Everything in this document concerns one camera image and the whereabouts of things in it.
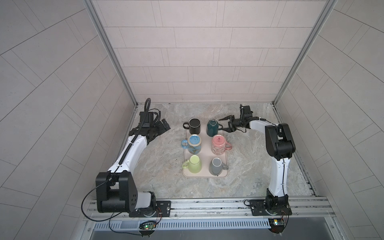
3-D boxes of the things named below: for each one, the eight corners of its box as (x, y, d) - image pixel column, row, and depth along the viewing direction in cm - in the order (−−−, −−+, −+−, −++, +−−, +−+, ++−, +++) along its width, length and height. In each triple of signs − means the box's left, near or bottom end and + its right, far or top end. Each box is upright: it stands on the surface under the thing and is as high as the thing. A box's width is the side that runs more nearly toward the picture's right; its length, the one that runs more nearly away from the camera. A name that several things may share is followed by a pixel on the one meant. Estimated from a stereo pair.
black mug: (184, 134, 100) (183, 126, 93) (184, 126, 104) (183, 118, 97) (200, 134, 100) (200, 126, 93) (200, 126, 104) (200, 118, 97)
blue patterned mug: (182, 147, 93) (180, 139, 85) (189, 138, 98) (188, 129, 89) (196, 156, 90) (196, 148, 82) (203, 147, 94) (203, 138, 86)
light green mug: (183, 173, 83) (182, 167, 76) (184, 161, 88) (183, 154, 81) (201, 173, 83) (201, 167, 77) (201, 161, 88) (201, 154, 81)
